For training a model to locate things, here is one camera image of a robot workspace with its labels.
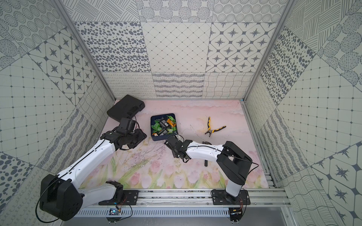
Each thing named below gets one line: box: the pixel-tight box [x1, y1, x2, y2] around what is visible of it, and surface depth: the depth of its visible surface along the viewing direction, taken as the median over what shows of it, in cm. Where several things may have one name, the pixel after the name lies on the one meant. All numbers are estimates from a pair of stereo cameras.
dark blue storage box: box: [150, 113, 178, 142], surface depth 101 cm
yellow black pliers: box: [204, 116, 227, 138], surface depth 103 cm
